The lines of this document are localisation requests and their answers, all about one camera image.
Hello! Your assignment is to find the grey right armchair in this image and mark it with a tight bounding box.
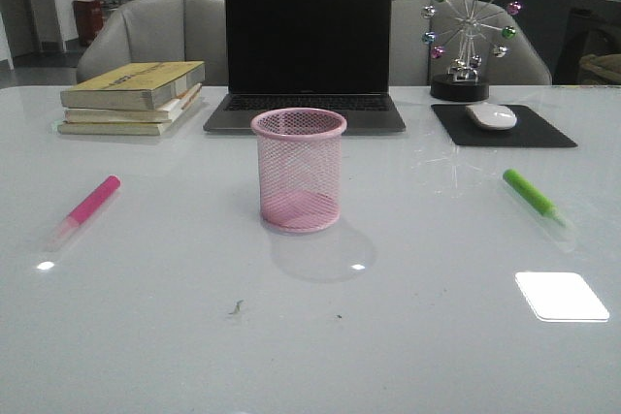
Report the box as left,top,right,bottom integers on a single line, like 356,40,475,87
389,0,552,86

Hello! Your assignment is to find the grey armchair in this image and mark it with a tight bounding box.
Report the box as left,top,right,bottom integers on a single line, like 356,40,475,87
76,0,228,85
389,0,552,86

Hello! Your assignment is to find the green highlighter pen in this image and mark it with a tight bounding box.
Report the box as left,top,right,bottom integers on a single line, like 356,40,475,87
502,169,575,242

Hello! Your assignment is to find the bottom pale book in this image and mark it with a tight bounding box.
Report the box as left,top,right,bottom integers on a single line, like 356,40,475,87
56,103,194,136

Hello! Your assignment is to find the white computer mouse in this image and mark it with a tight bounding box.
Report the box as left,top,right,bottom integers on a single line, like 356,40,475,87
465,102,517,130

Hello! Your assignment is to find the ferris wheel desk ornament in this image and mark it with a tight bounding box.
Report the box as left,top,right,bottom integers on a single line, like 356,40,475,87
420,0,517,103

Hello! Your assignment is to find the middle white book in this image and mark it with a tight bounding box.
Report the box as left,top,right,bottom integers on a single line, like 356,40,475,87
64,84,203,123

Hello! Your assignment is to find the red bin in background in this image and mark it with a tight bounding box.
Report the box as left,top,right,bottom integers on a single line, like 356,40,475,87
72,0,103,46

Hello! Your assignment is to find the yellow top book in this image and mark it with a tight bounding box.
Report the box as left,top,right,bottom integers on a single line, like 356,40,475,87
60,61,205,111

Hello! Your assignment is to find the pink mesh pen holder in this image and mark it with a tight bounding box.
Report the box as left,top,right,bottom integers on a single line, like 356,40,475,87
250,108,347,233

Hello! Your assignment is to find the black mouse pad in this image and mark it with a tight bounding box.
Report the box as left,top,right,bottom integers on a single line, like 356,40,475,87
431,104,577,148

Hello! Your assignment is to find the grey open laptop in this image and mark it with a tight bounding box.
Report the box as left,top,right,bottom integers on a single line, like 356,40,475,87
204,0,406,134

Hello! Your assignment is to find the pink highlighter pen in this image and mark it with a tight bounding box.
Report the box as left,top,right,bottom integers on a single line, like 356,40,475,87
45,175,121,252

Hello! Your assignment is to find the grey left armchair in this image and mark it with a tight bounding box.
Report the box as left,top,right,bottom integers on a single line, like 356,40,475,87
76,0,228,85

